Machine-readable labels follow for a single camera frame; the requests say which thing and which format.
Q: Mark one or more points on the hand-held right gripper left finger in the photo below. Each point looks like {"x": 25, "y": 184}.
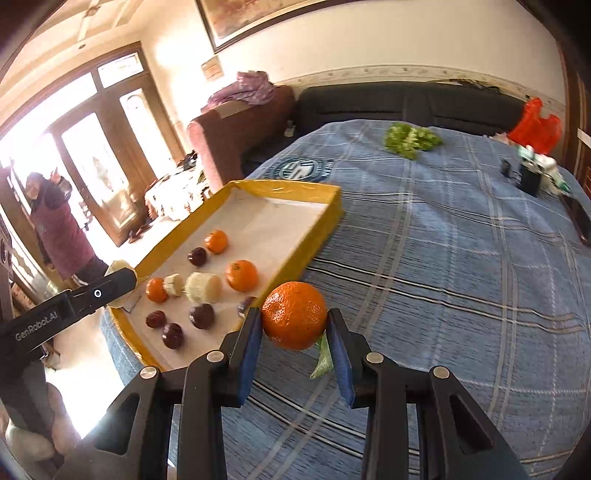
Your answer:
{"x": 249, "y": 353}

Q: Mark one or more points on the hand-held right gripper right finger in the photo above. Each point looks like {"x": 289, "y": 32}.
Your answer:
{"x": 341, "y": 355}

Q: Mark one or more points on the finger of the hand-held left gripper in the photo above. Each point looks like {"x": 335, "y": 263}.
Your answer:
{"x": 99, "y": 294}

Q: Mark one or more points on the dark red jujube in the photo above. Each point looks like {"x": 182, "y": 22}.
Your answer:
{"x": 172, "y": 336}
{"x": 202, "y": 316}
{"x": 244, "y": 305}
{"x": 197, "y": 256}
{"x": 155, "y": 319}

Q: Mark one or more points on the orange tangerine with green leaf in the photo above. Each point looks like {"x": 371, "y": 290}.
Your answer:
{"x": 294, "y": 318}

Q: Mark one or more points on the white corn piece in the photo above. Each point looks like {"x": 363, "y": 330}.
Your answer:
{"x": 203, "y": 287}

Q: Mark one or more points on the yellow cardboard tray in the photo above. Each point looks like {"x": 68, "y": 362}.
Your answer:
{"x": 258, "y": 221}

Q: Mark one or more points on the pale rounded object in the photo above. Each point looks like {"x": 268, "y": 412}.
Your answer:
{"x": 60, "y": 420}
{"x": 27, "y": 443}

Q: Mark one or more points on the blue plaid blanket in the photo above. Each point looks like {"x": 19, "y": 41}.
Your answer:
{"x": 438, "y": 277}

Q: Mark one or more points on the coffee table with cloth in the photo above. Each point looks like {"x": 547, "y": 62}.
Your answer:
{"x": 178, "y": 194}

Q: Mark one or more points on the wooden glass double door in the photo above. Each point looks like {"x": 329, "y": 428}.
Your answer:
{"x": 138, "y": 120}

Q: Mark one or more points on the brown armchair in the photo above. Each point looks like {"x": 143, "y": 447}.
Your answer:
{"x": 231, "y": 134}

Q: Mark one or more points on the green lettuce bunch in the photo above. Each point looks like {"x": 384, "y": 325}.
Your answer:
{"x": 411, "y": 140}

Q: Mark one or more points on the purple cloth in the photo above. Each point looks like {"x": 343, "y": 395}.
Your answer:
{"x": 244, "y": 90}

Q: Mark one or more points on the black leather sofa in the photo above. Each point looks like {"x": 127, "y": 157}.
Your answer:
{"x": 369, "y": 104}

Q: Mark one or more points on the black box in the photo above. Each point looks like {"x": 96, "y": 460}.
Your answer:
{"x": 530, "y": 180}

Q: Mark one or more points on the red plastic bag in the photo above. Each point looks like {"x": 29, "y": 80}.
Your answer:
{"x": 533, "y": 124}

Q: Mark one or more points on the paper wall notice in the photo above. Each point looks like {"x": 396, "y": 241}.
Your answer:
{"x": 212, "y": 69}

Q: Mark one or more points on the framed wall picture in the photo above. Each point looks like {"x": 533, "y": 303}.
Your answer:
{"x": 277, "y": 16}

